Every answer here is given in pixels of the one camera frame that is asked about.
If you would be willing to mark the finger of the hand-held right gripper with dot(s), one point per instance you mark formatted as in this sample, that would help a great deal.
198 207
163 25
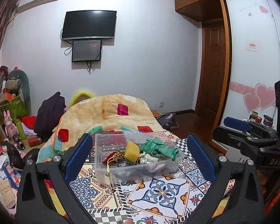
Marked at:
228 138
236 123

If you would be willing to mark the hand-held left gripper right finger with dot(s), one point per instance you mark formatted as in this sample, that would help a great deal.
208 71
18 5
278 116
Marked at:
201 156

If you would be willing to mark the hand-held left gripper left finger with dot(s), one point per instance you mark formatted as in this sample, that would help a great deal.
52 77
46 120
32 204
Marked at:
79 156

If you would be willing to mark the clear plastic storage box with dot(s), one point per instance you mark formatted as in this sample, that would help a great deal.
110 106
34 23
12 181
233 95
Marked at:
100 172

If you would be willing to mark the red pouch with gold trim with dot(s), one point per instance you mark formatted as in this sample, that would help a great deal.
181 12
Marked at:
119 155

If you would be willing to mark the green knitted cloth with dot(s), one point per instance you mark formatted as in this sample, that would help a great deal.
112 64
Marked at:
158 148

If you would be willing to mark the silver black mesh pouch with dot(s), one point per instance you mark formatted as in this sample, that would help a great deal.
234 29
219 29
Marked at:
126 164

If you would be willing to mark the yellow sponge block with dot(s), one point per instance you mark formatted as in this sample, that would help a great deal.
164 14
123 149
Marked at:
132 150

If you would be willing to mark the red jar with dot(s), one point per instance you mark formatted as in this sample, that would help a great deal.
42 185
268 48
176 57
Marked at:
258 119

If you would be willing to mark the dark jar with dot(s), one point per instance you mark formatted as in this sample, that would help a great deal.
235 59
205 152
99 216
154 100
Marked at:
268 120

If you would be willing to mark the yellow patchwork blanket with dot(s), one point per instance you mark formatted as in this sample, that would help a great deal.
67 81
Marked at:
95 114

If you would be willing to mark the red metal cup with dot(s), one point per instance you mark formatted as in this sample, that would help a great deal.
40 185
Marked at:
34 141

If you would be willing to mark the purple bag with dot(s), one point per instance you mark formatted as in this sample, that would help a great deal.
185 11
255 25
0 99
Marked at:
169 120

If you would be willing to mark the black jacket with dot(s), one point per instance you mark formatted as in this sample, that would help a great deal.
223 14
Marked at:
49 116

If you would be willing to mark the brown wooden door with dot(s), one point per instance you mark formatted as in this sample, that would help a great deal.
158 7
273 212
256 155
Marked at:
211 79

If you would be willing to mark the patterned bed sheet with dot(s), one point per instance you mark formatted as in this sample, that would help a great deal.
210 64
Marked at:
163 193

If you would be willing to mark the white wardrobe door with hearts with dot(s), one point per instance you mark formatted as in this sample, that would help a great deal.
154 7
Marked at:
254 70

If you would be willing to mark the red cloth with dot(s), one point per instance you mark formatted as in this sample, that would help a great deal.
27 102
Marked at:
29 122

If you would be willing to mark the yellow plush item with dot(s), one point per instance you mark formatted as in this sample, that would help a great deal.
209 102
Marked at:
80 95

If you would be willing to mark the black cylinder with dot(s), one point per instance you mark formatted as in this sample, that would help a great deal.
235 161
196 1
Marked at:
19 142

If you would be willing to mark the green tube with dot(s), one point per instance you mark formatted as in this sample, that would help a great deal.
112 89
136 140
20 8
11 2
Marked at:
21 129

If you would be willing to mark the pink bunny toy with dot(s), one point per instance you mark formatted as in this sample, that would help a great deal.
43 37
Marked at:
10 127

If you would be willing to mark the white paper label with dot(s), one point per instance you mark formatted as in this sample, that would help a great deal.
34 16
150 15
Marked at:
252 46

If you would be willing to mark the green gift bag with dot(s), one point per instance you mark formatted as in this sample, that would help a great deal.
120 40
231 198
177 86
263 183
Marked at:
15 108

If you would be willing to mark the pile of papers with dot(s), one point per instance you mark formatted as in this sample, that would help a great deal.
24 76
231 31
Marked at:
3 184

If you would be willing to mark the grey plush pillow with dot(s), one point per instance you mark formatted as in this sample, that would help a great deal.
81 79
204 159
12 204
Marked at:
24 81

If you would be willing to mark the wooden overhead cabinet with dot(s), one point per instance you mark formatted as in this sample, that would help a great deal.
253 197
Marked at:
200 0

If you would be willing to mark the striped brown curtain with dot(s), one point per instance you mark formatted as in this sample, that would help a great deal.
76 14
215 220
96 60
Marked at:
0 28

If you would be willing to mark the small black wall monitor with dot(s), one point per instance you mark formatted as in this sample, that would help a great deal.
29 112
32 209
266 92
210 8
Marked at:
86 50

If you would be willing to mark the wall-mounted black television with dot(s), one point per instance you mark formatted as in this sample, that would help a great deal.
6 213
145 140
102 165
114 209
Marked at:
88 24

